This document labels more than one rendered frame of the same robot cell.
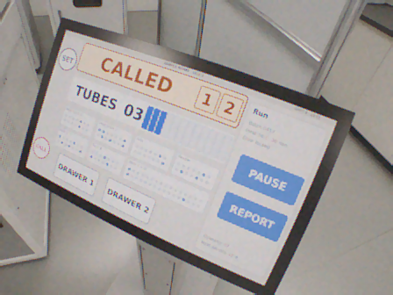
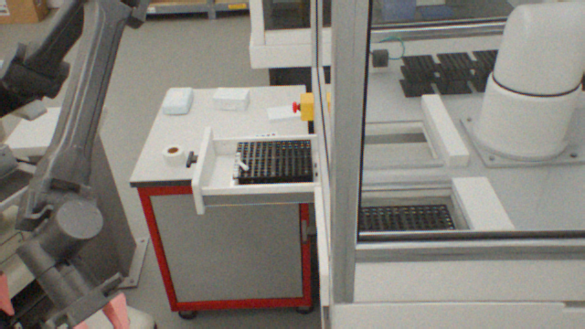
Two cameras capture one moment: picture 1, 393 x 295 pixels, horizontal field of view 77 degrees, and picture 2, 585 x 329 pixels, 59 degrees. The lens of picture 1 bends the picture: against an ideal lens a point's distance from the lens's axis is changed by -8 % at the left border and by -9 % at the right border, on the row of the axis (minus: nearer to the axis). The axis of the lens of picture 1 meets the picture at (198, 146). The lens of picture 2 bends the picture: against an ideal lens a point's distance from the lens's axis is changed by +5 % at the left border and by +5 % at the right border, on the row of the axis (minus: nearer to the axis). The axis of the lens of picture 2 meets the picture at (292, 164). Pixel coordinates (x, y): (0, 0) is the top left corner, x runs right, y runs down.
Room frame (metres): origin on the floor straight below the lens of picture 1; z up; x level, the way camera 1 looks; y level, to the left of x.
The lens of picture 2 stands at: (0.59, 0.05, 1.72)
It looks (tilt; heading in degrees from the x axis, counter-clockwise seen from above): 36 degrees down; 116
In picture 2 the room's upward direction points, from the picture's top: 3 degrees counter-clockwise
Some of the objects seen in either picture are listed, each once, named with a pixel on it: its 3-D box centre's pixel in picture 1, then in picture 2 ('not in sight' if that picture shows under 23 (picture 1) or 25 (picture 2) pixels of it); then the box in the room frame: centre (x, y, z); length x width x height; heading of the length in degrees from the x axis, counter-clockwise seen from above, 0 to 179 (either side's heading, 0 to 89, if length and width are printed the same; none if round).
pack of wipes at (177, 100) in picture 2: not in sight; (178, 100); (-0.58, 1.42, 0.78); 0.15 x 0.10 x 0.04; 114
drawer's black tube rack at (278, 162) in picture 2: not in sight; (274, 166); (0.03, 1.07, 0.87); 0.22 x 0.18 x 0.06; 25
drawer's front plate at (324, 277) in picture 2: not in sight; (321, 241); (0.27, 0.83, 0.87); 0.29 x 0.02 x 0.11; 115
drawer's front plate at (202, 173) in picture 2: not in sight; (205, 167); (-0.15, 0.98, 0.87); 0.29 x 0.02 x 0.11; 115
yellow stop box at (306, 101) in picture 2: not in sight; (305, 107); (-0.02, 1.41, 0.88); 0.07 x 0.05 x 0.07; 115
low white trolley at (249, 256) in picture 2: not in sight; (239, 204); (-0.31, 1.36, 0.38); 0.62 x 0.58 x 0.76; 115
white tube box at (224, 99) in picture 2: not in sight; (231, 99); (-0.38, 1.51, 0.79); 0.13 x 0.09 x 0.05; 16
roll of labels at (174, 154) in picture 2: not in sight; (174, 154); (-0.37, 1.11, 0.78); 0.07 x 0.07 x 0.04
